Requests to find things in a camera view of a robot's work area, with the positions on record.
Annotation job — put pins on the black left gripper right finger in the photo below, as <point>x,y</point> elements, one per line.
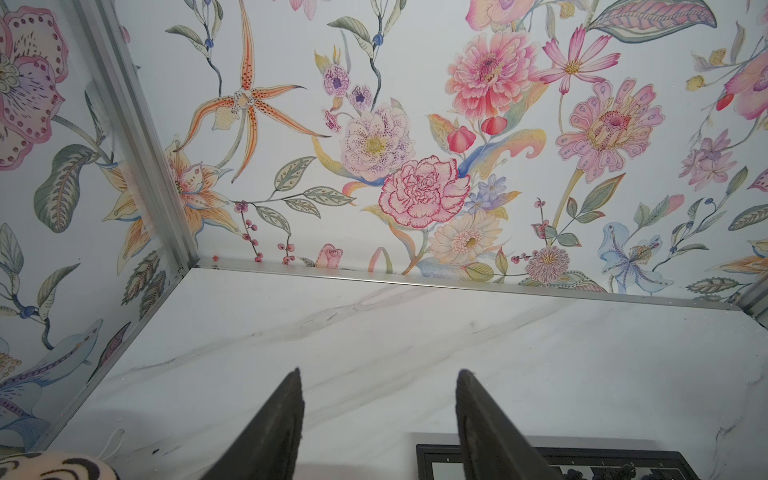
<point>491,446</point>

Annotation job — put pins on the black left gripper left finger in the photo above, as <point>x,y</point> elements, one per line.
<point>268,446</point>

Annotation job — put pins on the black white chessboard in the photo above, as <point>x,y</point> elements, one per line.
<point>435,461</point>

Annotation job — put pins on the aluminium frame corner post right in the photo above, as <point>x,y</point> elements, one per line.
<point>753,301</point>

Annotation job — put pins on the aluminium frame corner post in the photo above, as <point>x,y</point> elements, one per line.
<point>753,301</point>
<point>98,32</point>

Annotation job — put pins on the aluminium frame corner post left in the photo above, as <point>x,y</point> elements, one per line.
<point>98,32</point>

